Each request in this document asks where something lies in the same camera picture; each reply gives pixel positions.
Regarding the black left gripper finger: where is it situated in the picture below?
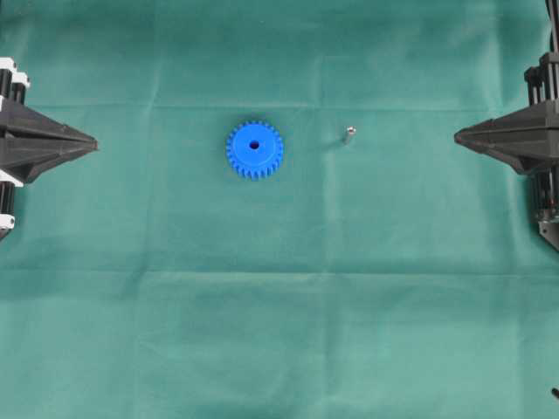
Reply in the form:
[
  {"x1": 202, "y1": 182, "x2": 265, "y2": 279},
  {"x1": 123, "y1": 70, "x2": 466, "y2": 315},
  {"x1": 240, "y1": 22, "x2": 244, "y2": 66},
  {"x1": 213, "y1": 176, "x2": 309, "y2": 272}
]
[
  {"x1": 1, "y1": 101, "x2": 97, "y2": 147},
  {"x1": 1, "y1": 138, "x2": 97, "y2": 183}
]

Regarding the small silver metal shaft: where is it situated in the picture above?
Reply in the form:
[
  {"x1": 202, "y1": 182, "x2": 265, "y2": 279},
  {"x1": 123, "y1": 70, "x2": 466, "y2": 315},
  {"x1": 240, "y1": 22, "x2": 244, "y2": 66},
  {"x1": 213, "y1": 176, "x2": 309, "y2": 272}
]
[{"x1": 342, "y1": 126, "x2": 357, "y2": 146}]

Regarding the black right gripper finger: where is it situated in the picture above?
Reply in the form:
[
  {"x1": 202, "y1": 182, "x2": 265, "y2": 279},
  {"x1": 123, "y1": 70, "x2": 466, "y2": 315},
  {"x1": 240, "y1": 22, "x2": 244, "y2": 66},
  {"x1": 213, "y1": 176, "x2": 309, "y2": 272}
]
[
  {"x1": 454, "y1": 103, "x2": 558, "y2": 146},
  {"x1": 454, "y1": 140, "x2": 558, "y2": 175}
]

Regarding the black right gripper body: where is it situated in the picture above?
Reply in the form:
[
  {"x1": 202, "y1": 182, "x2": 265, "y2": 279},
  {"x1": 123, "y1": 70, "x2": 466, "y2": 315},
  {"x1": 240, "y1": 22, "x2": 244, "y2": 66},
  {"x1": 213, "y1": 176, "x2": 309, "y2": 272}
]
[{"x1": 524, "y1": 53, "x2": 558, "y2": 251}]

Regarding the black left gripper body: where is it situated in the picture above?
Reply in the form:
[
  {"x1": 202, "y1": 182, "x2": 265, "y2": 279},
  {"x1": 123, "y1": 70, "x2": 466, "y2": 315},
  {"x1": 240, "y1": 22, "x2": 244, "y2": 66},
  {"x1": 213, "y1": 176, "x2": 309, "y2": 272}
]
[{"x1": 1, "y1": 57, "x2": 31, "y2": 239}]

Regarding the blue plastic gear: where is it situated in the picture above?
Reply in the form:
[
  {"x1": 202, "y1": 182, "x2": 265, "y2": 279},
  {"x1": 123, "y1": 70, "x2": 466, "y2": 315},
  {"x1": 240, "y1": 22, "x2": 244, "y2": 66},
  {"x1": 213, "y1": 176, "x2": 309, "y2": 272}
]
[{"x1": 225, "y1": 120, "x2": 284, "y2": 181}]

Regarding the green table cloth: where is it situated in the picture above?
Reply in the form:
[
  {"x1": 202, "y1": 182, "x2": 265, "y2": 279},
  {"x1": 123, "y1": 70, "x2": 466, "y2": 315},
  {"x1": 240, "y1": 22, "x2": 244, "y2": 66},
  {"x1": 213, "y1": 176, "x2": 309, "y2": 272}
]
[{"x1": 1, "y1": 1, "x2": 558, "y2": 418}]

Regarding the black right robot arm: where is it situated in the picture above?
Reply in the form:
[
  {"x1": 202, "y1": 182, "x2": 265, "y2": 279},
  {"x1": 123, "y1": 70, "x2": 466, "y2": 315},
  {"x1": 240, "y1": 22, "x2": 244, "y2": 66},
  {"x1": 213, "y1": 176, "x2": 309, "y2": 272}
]
[{"x1": 454, "y1": 1, "x2": 558, "y2": 249}]

